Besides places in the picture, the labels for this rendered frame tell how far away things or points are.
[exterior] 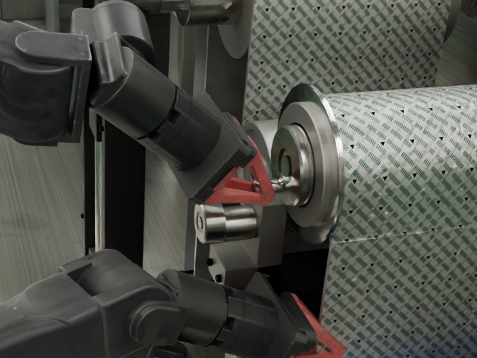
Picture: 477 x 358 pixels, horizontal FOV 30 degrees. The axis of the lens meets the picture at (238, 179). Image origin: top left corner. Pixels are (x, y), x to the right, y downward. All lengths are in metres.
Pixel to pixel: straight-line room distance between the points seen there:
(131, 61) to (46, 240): 0.69
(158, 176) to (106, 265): 0.82
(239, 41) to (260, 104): 0.07
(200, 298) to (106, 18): 0.25
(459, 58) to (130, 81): 0.60
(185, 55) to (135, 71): 0.81
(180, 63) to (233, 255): 0.67
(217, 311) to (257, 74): 0.31
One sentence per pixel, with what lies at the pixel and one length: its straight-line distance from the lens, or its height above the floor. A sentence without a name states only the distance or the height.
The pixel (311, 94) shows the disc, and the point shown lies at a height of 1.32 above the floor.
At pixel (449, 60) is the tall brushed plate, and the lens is 1.21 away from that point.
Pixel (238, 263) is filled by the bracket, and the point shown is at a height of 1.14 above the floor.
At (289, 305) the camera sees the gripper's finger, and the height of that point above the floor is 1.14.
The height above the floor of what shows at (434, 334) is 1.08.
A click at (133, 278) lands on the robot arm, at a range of 0.70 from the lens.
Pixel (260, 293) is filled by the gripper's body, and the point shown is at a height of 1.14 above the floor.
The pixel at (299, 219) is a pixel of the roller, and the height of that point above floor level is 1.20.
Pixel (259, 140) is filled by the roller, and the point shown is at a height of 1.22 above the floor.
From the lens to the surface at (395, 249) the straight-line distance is 0.83.
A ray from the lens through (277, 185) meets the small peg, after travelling 0.82.
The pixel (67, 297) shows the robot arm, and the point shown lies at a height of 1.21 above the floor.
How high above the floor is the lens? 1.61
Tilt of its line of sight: 28 degrees down
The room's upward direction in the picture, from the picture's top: 5 degrees clockwise
